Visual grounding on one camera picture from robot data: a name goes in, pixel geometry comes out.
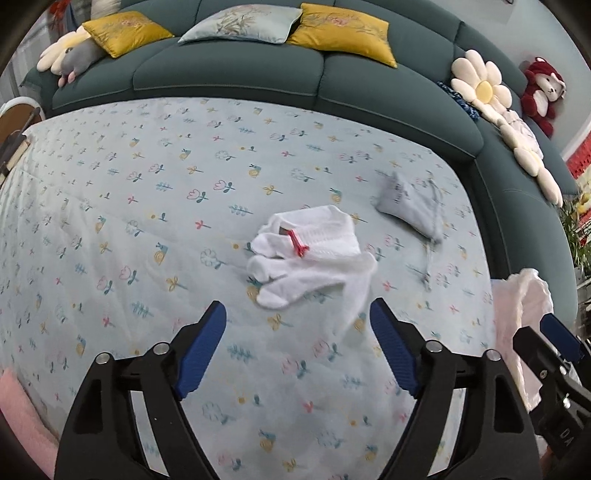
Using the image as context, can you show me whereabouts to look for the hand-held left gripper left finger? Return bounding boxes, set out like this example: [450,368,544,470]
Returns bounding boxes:
[54,301,228,480]

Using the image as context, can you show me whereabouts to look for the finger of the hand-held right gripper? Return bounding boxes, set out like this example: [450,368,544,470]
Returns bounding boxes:
[512,324,572,394]
[538,313,591,371]

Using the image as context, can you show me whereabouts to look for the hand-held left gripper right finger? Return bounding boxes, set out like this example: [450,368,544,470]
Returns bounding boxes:
[370,298,541,480]

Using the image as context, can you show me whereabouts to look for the pink cloth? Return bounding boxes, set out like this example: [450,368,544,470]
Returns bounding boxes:
[490,270,555,412]

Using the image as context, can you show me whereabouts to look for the white socks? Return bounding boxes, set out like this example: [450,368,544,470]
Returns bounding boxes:
[246,205,378,335]

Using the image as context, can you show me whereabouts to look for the green potted plant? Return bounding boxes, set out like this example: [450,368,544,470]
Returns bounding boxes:
[561,194,591,268]

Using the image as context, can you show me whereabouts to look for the floral printed table cloth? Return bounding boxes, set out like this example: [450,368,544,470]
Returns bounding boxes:
[0,95,497,480]

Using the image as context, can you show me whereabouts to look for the grey cloth pouch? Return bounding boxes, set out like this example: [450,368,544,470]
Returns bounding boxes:
[373,171,446,292]

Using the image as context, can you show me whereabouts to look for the red plastic clip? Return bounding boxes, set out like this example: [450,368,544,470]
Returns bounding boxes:
[288,229,309,257]

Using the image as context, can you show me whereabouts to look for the white flower cushion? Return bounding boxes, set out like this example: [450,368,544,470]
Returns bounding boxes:
[450,49,513,127]
[499,122,565,208]

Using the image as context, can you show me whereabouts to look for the white crumpled clothing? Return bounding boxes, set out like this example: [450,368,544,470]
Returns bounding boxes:
[503,110,543,158]

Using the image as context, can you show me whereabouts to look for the red plush bear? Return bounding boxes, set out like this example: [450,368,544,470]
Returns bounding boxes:
[521,56,568,138]

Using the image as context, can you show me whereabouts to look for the blue patterned cloth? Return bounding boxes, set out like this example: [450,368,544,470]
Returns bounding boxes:
[436,80,481,121]

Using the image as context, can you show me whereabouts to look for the teal corner sofa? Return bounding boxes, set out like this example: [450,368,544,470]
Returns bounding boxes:
[21,0,580,319]

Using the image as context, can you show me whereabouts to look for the large yellow embroidered cushion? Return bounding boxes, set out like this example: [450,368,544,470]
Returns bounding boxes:
[286,2,398,68]

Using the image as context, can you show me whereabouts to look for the small yellow embroidered cushion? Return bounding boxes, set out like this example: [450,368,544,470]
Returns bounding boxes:
[82,11,175,58]

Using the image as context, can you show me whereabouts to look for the light blue embroidered cushion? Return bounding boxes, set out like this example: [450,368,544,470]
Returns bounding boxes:
[178,4,303,45]

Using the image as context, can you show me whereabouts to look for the cream flower plush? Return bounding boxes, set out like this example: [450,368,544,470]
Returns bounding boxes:
[37,25,90,75]

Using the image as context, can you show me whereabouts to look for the white plush toy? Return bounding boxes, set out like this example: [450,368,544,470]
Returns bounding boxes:
[90,0,122,20]

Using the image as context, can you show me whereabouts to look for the red paper wall decoration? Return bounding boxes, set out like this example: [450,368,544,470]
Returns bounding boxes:
[563,143,591,178]

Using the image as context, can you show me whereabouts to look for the wooden chair with white frame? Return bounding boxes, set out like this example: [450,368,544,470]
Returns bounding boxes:
[0,96,45,183]

